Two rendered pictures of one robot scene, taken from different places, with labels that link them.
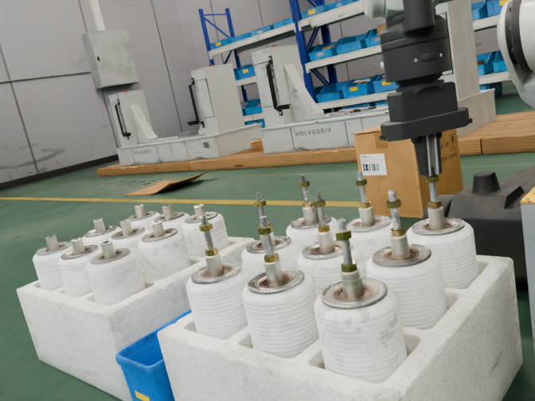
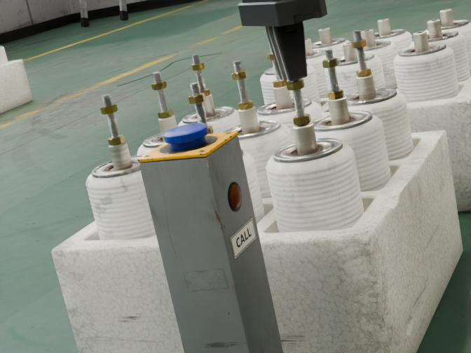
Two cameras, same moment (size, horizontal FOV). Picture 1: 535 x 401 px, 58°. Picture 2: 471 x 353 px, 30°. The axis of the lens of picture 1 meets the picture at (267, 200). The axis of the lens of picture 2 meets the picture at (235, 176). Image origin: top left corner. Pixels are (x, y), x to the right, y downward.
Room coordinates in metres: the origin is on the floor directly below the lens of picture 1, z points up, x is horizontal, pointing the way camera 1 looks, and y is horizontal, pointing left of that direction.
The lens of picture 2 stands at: (0.34, -1.09, 0.48)
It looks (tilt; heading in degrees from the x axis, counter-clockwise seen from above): 15 degrees down; 73
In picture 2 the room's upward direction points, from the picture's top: 12 degrees counter-clockwise
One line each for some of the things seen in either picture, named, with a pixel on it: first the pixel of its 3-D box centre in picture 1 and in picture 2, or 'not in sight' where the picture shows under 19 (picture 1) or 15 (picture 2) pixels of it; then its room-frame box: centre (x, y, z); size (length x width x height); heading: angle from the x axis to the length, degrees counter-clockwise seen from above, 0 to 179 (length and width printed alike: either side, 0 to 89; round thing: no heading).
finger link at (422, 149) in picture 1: (419, 155); (283, 49); (0.68, -0.23, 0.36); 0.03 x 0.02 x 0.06; 4
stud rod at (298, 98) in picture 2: (433, 192); (298, 103); (0.68, -0.24, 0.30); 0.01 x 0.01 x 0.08
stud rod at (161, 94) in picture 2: (268, 244); (162, 101); (0.60, 0.01, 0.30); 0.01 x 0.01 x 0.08
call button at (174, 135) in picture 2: not in sight; (187, 139); (0.53, -0.33, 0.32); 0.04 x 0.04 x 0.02
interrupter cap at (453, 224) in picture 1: (437, 227); (308, 151); (0.68, -0.24, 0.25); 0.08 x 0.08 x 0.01
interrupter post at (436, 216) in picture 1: (436, 218); (305, 139); (0.68, -0.24, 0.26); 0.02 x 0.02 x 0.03
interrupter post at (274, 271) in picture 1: (274, 272); (169, 129); (0.60, 0.01, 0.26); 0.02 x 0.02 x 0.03
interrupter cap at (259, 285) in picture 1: (275, 281); (171, 139); (0.60, 0.01, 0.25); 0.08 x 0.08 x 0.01
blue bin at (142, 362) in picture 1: (205, 348); not in sight; (0.83, 0.17, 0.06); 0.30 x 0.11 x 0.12; 137
